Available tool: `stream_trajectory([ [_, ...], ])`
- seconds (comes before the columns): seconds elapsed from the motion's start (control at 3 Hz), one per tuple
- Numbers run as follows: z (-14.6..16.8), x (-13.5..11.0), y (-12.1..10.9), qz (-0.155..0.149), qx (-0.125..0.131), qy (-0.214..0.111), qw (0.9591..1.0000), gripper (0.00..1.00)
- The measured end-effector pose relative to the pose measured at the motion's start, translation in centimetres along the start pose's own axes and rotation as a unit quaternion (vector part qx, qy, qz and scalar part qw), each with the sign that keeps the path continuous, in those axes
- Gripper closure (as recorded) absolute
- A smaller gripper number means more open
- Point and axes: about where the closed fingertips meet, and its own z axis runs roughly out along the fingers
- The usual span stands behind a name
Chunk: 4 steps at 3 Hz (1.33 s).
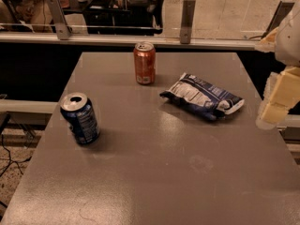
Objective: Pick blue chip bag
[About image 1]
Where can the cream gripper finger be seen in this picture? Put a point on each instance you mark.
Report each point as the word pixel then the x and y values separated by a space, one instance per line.
pixel 267 44
pixel 281 93

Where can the blue chip bag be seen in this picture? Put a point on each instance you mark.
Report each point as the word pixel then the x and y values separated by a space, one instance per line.
pixel 202 98

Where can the orange soda can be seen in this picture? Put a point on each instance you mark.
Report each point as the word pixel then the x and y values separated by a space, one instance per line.
pixel 144 61

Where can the black office chair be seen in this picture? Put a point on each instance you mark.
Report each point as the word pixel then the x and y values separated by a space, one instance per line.
pixel 124 17

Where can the blue soda can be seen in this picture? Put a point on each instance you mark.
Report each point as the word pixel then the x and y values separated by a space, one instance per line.
pixel 78 110

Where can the person in background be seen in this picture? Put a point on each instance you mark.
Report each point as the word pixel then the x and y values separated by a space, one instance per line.
pixel 27 15

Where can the right metal rail bracket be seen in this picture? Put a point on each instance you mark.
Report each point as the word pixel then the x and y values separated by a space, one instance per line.
pixel 284 10

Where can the metal rail bracket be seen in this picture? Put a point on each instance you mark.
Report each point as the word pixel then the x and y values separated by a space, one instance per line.
pixel 188 9
pixel 284 10
pixel 60 23

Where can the horizontal metal rail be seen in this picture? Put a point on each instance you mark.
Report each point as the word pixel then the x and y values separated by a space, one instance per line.
pixel 126 41

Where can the middle metal rail bracket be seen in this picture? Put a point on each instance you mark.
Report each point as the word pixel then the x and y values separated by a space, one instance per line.
pixel 188 9

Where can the left metal rail bracket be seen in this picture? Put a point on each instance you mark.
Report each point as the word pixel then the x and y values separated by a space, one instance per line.
pixel 60 23

